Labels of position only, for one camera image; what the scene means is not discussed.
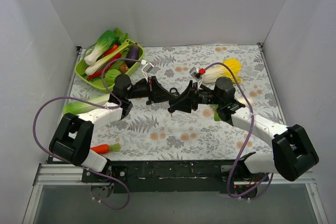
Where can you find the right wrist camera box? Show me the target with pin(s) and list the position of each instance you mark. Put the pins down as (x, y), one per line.
(197, 74)

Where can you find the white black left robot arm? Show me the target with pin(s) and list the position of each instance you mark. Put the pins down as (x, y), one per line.
(72, 139)

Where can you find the black headed key bunch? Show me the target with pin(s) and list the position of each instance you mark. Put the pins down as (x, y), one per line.
(150, 102)

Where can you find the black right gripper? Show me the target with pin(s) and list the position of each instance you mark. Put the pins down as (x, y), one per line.
(194, 96)

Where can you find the floral patterned table mat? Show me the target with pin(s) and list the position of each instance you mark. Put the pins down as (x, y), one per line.
(149, 132)

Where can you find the black padlock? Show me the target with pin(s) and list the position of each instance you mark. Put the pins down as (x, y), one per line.
(174, 92)

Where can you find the brown kiwi toy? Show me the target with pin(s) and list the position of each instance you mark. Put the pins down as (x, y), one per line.
(123, 68)

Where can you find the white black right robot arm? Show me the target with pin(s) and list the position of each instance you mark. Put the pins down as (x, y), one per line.
(292, 151)

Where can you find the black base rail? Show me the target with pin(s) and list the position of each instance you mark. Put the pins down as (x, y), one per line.
(181, 176)

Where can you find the purple eggplant toy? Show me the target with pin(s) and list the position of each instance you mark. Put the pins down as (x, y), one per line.
(133, 52)

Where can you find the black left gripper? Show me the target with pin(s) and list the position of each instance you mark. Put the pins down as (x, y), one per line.
(151, 91)

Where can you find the orange carrot toy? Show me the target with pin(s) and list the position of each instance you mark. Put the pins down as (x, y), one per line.
(106, 148)

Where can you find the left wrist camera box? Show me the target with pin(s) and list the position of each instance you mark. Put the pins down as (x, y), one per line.
(147, 69)

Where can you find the white radish toy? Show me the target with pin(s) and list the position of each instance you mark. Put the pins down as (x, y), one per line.
(224, 114)

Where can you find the green bok choy toy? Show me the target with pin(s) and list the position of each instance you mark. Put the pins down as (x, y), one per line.
(104, 42)

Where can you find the green napa cabbage toy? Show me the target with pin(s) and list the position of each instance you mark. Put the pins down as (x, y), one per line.
(79, 107)

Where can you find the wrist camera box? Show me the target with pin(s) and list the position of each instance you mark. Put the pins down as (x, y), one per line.
(197, 74)
(147, 69)

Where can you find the green round cabbage toy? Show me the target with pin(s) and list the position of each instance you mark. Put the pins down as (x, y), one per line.
(110, 76)

